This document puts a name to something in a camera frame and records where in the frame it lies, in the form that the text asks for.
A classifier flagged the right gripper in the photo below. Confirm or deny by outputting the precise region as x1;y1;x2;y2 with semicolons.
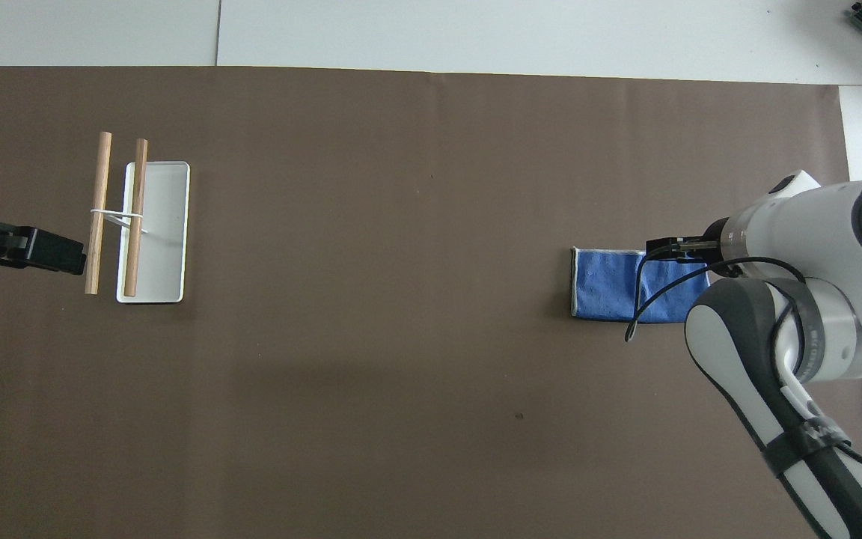
675;218;732;265

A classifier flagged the blue towel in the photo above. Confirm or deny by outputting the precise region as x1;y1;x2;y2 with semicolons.
571;246;711;325

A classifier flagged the wooden rod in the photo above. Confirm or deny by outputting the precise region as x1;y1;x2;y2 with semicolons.
123;138;150;298
85;131;114;296

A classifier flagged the white rack crossbar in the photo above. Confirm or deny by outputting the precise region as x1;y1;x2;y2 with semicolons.
90;207;150;235

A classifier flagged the white rack base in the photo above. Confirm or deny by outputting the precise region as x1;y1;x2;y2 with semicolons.
115;160;192;305

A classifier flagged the black cable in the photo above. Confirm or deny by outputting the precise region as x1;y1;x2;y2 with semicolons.
623;251;810;384

